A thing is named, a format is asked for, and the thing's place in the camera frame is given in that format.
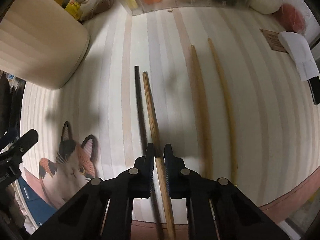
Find sauce bottle yellow label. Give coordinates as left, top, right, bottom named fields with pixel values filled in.
left=54, top=0, right=82, bottom=21

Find textured brown wooden chopstick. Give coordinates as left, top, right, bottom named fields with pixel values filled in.
left=142, top=72, right=176, bottom=239

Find striped cat placemat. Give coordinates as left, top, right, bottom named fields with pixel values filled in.
left=21, top=4, right=319, bottom=222

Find black smartphone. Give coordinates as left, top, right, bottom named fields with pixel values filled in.
left=308, top=76, right=320, bottom=105

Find black chopstick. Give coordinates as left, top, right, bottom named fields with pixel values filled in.
left=135, top=66, right=164, bottom=239

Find light bamboo chopstick inner right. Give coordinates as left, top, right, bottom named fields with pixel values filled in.
left=190, top=45, right=213, bottom=179

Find red cloth bundle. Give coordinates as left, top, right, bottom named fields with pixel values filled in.
left=273, top=3, right=306, bottom=34

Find beige cylindrical utensil holder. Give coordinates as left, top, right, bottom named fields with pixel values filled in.
left=1, top=0, right=89, bottom=90

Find brown paper packet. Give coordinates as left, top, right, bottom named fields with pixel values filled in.
left=80, top=0, right=115, bottom=22

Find white folded paper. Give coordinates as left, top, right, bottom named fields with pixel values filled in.
left=278, top=31, right=319, bottom=81

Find brown cardboard label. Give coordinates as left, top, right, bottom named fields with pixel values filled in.
left=260, top=29, right=287, bottom=53

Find light bamboo chopstick outer right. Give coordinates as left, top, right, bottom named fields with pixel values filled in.
left=207, top=37, right=238, bottom=186

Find light bamboo chopstick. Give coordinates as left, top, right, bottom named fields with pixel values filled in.
left=190, top=45, right=213, bottom=179
left=207, top=37, right=238, bottom=186

